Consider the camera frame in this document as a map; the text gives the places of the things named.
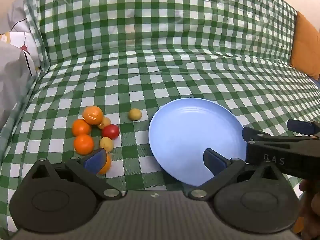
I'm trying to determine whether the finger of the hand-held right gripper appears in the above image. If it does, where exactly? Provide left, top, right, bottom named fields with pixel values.
left=242, top=126, right=320, bottom=148
left=287, top=119, right=320, bottom=137

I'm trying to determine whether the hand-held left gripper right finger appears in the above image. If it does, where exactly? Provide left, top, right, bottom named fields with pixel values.
left=187, top=148, right=285, bottom=201

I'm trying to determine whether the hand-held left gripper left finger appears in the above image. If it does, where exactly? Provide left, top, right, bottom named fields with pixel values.
left=26, top=148, right=123, bottom=200

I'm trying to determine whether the orange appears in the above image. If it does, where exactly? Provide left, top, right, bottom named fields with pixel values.
left=82, top=106, right=104, bottom=125
left=97, top=153, right=112, bottom=175
left=72, top=119, right=92, bottom=137
left=73, top=134, right=95, bottom=155

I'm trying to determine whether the small yellow fruit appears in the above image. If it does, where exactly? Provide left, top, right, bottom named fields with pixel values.
left=128, top=108, right=142, bottom=122
left=99, top=137, right=114, bottom=153
left=97, top=117, right=112, bottom=130

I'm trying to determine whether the red tomato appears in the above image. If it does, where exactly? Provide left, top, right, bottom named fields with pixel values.
left=101, top=124, right=120, bottom=140

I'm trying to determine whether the blue plate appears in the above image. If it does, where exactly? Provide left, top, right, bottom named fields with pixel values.
left=148, top=97, right=247, bottom=187

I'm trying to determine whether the person's right hand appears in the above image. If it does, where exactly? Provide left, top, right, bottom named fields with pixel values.
left=291, top=179, right=320, bottom=240

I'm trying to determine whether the orange cushion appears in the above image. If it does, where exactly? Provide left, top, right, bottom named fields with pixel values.
left=289, top=11, right=320, bottom=81

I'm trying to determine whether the green checked tablecloth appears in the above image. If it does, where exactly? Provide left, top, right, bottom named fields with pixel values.
left=0, top=0, right=320, bottom=240

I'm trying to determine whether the white floral quilt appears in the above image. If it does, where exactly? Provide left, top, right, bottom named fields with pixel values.
left=0, top=30, right=42, bottom=130

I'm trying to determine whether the grey pillow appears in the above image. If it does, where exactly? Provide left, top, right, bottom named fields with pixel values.
left=0, top=0, right=28, bottom=34

